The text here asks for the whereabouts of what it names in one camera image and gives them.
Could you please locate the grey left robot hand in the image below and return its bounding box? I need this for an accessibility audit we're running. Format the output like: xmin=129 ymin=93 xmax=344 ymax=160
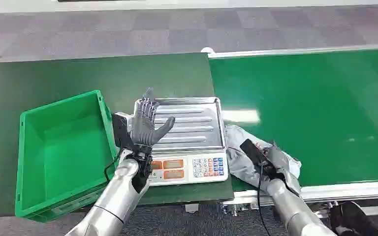
xmin=130 ymin=87 xmax=176 ymax=154

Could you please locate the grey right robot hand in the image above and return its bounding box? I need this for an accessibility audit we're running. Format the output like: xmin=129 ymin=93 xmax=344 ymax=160
xmin=256 ymin=143 xmax=289 ymax=182

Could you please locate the grey plastic parcel bag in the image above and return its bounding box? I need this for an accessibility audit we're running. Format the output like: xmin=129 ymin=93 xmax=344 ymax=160
xmin=224 ymin=124 xmax=303 ymax=197

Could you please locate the white electronic scale steel tray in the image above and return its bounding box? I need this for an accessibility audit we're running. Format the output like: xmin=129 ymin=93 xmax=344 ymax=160
xmin=133 ymin=96 xmax=230 ymax=187

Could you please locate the bright green conveyor belt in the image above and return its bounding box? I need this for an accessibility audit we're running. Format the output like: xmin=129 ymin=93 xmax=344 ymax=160
xmin=208 ymin=49 xmax=378 ymax=193

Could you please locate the green plastic crate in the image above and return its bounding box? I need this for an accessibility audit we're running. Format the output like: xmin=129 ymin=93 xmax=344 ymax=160
xmin=14 ymin=89 xmax=119 ymax=223

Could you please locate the black robot foot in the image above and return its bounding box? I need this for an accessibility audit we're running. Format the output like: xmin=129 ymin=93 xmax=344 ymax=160
xmin=328 ymin=200 xmax=378 ymax=236

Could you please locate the dark green table mat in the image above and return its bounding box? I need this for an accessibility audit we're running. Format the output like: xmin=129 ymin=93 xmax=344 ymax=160
xmin=0 ymin=53 xmax=235 ymax=219

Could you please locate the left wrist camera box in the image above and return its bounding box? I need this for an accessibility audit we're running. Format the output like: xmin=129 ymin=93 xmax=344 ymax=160
xmin=111 ymin=112 xmax=135 ymax=151

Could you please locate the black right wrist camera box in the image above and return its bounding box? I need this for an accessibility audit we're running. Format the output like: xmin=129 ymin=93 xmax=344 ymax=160
xmin=239 ymin=139 xmax=268 ymax=167

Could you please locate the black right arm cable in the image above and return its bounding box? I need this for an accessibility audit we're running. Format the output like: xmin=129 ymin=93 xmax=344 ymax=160
xmin=256 ymin=159 xmax=272 ymax=236

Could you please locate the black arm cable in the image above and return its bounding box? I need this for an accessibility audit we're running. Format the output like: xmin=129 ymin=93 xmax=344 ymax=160
xmin=103 ymin=148 xmax=125 ymax=182
xmin=256 ymin=159 xmax=272 ymax=236

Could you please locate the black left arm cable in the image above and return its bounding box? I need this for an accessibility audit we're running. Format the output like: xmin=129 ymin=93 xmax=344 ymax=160
xmin=103 ymin=148 xmax=125 ymax=182

